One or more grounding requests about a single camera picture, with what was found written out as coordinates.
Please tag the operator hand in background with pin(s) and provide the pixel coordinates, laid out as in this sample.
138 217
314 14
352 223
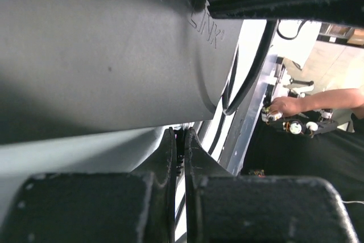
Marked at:
287 106

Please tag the black network switch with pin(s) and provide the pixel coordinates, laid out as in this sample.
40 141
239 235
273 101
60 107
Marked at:
76 67

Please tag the operator forearm in background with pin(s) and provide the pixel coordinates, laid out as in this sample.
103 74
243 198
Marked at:
334 99

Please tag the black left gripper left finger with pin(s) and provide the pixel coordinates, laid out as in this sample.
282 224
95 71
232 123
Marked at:
136 206

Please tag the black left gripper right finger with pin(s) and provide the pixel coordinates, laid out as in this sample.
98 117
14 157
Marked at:
222 207

